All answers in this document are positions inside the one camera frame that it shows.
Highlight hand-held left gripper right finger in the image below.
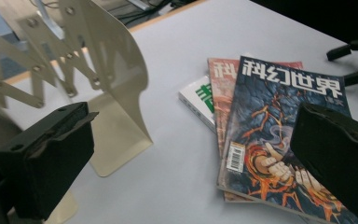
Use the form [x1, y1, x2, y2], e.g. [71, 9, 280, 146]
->
[289, 102, 358, 219]

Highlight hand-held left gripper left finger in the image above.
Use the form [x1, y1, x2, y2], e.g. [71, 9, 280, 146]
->
[0, 101, 100, 221]

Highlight dark blue illustrated magazine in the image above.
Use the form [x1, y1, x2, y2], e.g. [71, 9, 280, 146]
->
[215, 55, 358, 224]

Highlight cream expandable metal book rack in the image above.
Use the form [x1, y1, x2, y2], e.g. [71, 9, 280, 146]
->
[0, 0, 154, 224]

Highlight red illustrated magazine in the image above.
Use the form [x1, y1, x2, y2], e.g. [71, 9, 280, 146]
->
[206, 57, 304, 203]

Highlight white book green print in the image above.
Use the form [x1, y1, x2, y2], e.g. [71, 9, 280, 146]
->
[178, 75, 217, 133]

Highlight dark curtain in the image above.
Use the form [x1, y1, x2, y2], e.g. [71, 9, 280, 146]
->
[251, 0, 358, 45]

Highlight black floor cables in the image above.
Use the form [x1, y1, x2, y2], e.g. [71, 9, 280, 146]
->
[113, 0, 197, 26]

